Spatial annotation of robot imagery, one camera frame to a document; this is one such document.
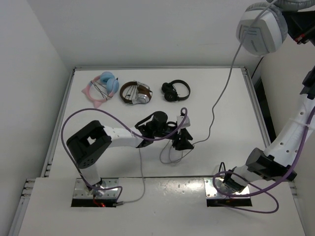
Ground metal base plate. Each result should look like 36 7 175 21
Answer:
204 177 250 199
73 178 120 200

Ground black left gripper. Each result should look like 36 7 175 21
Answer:
153 125 193 150

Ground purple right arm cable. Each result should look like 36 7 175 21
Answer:
213 105 315 214

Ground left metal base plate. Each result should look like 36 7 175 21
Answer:
73 178 120 200

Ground black on-ear headphones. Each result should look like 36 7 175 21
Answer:
161 80 191 102

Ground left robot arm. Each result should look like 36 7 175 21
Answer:
62 108 194 191

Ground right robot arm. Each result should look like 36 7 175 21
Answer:
223 4 315 192

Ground grey headphone cable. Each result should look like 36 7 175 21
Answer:
112 0 278 206

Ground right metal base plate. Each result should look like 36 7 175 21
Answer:
204 177 250 199

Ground white grey over-ear headphones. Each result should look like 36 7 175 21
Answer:
236 0 315 56

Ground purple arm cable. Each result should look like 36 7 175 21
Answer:
213 105 315 214
61 107 189 206

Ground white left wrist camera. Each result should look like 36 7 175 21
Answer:
177 116 190 129

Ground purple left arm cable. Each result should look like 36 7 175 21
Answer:
61 107 189 206

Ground pink blue cat-ear headphones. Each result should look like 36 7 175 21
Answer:
81 71 120 109

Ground brown silver headphones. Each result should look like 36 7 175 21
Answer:
120 81 153 105

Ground black wall cable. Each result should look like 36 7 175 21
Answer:
251 58 264 82

